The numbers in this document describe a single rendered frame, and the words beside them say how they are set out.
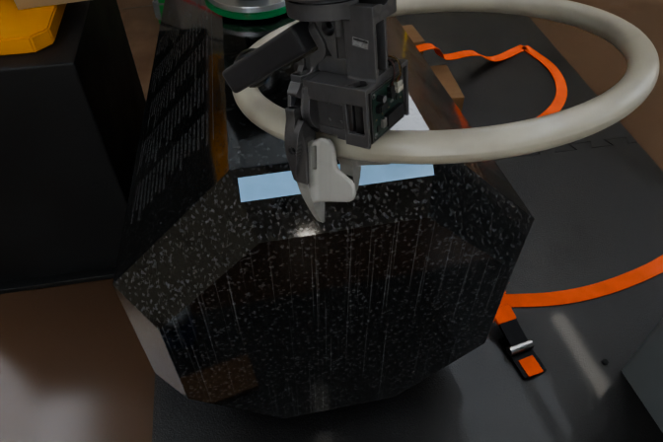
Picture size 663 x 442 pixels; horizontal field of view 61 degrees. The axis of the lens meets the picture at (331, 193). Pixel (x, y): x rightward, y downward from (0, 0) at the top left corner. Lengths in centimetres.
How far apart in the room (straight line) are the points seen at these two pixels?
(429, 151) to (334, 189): 9
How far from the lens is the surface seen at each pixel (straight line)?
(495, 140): 50
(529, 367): 165
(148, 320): 106
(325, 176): 50
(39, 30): 146
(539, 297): 179
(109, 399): 166
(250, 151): 90
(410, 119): 97
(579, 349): 174
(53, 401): 171
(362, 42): 44
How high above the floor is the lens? 142
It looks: 46 degrees down
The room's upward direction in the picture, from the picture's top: straight up
